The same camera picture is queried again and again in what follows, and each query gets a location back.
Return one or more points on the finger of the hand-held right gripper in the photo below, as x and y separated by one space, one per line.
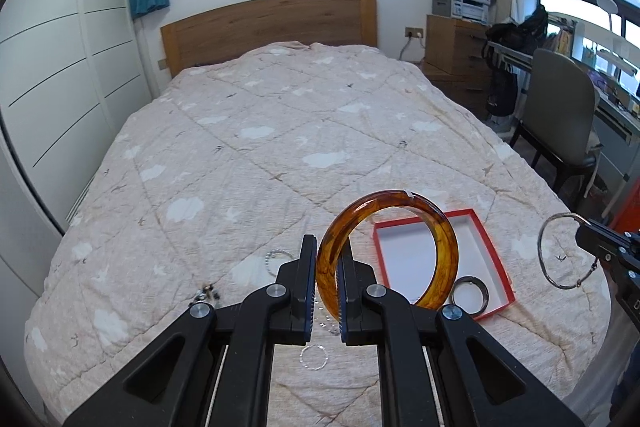
602 239

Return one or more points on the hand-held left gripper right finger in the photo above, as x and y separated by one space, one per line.
343 297

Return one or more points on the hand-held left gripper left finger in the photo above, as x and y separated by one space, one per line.
310 287

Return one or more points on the thin silver bangle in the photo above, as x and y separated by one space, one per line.
540 249

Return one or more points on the amber resin bangle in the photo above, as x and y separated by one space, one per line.
445 229

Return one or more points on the red cardboard box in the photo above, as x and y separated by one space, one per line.
480 252

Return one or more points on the dark metal bangle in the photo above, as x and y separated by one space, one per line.
469 280

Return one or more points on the orange box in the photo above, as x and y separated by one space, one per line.
627 214

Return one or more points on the desk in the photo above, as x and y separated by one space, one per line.
615 107

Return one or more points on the grey chair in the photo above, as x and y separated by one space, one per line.
560 107

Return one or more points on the beige cloud print quilt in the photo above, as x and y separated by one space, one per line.
225 167

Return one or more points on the hanging black bag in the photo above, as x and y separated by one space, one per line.
502 92

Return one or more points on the white desk lamp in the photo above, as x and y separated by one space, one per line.
607 4

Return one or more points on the wooden dresser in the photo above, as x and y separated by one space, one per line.
455 52

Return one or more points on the wooden headboard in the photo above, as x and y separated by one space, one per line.
270 24

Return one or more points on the white printer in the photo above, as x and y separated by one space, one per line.
460 4

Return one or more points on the white wardrobe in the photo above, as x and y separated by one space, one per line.
60 57

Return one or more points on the wall socket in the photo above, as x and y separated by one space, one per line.
414 32

